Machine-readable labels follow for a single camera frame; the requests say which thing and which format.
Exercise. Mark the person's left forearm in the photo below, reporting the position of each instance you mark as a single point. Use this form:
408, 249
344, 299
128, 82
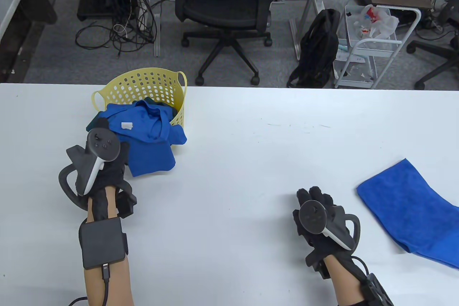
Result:
120, 284

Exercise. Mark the white utility cart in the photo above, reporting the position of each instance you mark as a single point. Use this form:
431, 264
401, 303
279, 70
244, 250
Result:
376, 51

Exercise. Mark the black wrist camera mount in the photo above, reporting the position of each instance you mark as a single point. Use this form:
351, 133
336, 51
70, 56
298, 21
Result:
317, 263
126, 202

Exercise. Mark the black backpack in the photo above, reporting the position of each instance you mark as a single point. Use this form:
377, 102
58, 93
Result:
319, 47

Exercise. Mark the grey metal desk frame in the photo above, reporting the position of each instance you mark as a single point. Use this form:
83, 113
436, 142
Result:
308, 1

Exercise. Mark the grey handheld controller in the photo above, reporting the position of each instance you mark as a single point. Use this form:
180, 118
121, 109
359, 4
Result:
104, 144
312, 216

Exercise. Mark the black office chair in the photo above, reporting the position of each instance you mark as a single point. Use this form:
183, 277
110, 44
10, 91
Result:
222, 8

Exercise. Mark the black swivel chair base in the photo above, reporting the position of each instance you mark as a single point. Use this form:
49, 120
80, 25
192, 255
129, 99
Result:
441, 53

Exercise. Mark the white power strip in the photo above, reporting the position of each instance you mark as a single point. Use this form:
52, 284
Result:
145, 8

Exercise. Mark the grey metal desk leg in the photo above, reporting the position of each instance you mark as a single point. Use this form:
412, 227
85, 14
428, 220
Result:
157, 44

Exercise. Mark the person's left hand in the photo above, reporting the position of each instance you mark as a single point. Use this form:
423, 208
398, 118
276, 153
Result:
111, 177

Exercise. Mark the white plastic bag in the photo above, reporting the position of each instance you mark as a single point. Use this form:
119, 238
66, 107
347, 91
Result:
385, 24

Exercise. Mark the person's right hand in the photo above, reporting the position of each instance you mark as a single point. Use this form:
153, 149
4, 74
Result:
322, 245

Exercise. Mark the person's right forearm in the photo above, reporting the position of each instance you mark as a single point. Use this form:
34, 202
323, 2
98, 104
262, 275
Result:
344, 284

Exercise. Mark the blue clothes shirt white tag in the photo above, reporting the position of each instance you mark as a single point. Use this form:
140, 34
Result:
150, 159

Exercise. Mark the black mesh wrist bracket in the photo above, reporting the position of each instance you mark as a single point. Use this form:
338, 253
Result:
376, 290

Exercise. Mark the dark brown desk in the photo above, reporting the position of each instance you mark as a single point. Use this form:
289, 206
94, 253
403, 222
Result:
41, 4

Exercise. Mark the black sensor box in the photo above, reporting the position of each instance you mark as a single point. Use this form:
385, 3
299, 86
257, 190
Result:
102, 243

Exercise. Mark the yellow perforated laundry basket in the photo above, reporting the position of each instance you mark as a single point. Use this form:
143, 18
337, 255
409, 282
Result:
143, 78

